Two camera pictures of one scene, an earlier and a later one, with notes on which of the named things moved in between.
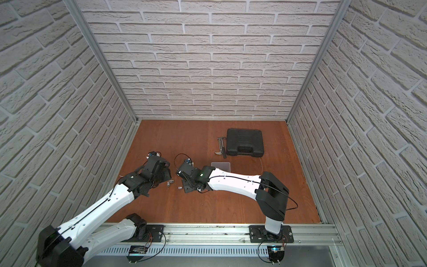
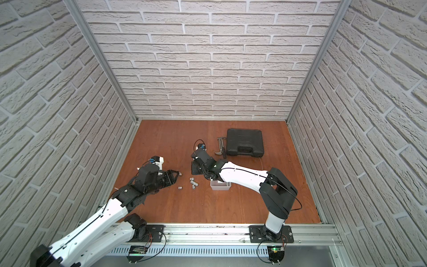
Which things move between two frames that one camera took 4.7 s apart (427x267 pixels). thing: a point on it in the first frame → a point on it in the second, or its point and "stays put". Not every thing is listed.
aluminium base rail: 310,235 stays put
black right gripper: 186,187 → 194,168
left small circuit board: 136,253 stays put
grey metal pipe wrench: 221,147 stays put
